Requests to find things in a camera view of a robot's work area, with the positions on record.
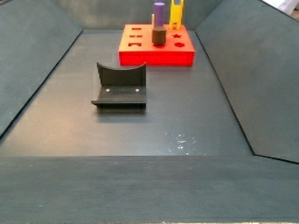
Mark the purple cylinder peg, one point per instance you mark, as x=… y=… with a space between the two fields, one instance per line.
x=158 y=14

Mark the tall yellow arch block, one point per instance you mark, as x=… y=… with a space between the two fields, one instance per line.
x=176 y=14

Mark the black curved bracket stand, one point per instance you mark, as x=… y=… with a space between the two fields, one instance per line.
x=122 y=86

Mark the dark brown hexagonal peg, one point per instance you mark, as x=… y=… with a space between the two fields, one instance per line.
x=159 y=35

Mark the red shape-sorter board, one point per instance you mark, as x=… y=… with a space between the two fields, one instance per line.
x=136 y=49

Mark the short yellow cylinder peg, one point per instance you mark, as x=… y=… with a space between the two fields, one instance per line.
x=152 y=20

